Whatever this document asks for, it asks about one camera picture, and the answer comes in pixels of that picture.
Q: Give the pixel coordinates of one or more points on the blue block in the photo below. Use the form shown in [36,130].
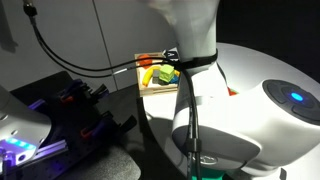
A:
[175,80]

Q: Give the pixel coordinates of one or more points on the small black white patterned cube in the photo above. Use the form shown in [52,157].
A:
[170,55]

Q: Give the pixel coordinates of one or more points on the grey block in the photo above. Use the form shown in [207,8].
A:
[155,77]

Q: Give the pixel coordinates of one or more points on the aluminium rail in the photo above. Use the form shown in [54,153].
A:
[51,150]

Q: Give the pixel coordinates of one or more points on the yellow banana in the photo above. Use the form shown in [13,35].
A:
[147,77]

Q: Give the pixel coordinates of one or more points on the green block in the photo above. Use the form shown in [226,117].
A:
[166,73]

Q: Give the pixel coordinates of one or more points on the wooden tray box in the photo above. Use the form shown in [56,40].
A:
[156,90]

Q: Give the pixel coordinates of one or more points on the purple black spring clamp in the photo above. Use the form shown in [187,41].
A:
[96,128]
[71,93]

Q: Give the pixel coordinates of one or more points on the orange red block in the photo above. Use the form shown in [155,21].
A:
[144,62]

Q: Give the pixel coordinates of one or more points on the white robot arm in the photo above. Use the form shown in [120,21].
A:
[263,133]

